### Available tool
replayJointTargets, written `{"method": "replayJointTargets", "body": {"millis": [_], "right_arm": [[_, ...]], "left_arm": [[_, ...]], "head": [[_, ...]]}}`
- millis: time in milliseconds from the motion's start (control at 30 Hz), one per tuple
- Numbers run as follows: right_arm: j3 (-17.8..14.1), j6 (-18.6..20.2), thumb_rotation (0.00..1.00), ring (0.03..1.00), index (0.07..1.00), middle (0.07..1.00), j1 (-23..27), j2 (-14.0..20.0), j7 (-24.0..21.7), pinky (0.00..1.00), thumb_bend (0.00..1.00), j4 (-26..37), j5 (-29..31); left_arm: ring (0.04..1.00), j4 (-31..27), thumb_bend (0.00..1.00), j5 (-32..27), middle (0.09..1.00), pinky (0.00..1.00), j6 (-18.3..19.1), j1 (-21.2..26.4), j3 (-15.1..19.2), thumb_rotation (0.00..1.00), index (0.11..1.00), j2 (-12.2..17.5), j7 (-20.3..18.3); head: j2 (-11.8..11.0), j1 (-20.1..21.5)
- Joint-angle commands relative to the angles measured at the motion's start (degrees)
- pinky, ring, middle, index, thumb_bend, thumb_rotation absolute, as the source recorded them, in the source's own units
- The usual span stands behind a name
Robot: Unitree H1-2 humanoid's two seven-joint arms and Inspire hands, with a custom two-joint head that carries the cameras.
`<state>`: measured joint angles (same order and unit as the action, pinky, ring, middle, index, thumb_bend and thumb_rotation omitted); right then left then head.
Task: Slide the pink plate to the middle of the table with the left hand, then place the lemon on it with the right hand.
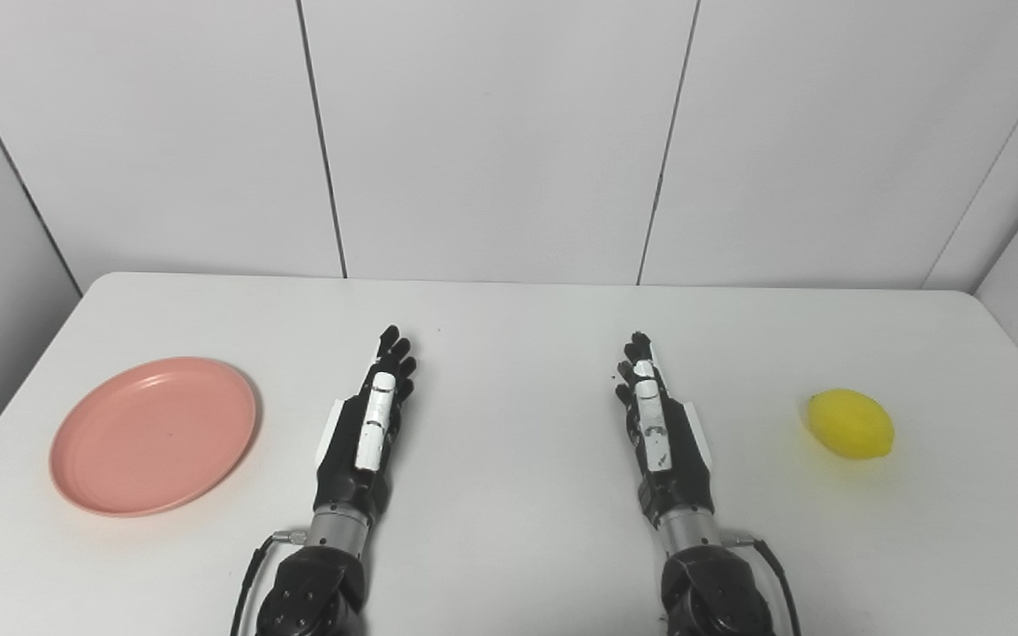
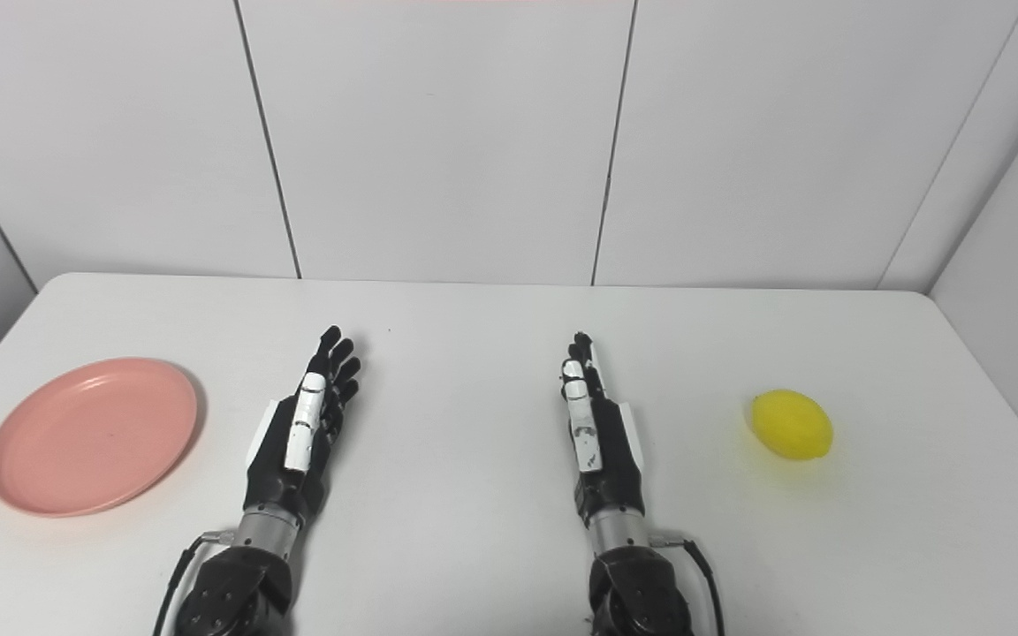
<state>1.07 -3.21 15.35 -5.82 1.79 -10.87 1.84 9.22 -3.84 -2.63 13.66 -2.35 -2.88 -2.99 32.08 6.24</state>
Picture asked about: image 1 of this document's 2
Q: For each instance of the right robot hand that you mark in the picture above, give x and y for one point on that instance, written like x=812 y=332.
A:
x=664 y=442

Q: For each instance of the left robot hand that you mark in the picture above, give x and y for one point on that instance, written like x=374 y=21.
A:
x=366 y=442

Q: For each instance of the yellow lemon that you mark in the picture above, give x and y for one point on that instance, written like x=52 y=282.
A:
x=851 y=423

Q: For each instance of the pink plate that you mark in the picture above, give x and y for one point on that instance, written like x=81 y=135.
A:
x=154 y=435

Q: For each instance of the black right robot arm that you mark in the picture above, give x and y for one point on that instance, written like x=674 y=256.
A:
x=708 y=579

